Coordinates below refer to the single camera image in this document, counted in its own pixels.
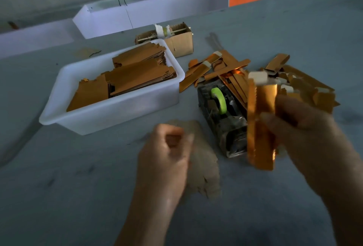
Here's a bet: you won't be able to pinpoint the person's right hand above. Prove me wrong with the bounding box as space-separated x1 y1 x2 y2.
260 94 355 193

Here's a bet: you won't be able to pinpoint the person's left hand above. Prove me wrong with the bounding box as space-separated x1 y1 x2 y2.
136 123 195 210

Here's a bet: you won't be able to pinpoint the pile of beige blanks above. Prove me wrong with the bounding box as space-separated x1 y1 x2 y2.
164 120 222 199

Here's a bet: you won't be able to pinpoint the gold box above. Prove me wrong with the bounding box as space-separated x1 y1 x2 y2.
246 78 279 171

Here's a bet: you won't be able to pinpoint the gold cartons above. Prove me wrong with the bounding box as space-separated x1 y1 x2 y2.
66 43 177 112

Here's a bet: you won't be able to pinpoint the pile of gold boxes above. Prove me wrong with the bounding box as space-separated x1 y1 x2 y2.
179 50 341 113

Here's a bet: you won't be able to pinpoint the person's left forearm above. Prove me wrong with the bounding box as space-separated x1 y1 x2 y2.
115 198 182 246

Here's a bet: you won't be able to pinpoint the person's right forearm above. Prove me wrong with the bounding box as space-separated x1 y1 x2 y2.
323 164 363 246

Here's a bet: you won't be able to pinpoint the white plastic bin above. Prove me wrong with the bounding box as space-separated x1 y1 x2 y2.
39 39 186 136

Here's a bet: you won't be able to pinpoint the black tape dispenser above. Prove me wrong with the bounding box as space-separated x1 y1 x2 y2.
197 81 250 159

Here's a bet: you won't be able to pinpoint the green tape roll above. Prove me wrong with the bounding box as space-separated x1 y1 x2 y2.
211 87 228 114

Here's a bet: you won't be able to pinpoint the small cardboard box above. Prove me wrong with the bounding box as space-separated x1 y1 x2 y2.
135 22 194 58

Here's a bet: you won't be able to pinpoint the long white tray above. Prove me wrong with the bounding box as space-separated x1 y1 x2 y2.
73 0 230 40
0 19 83 59

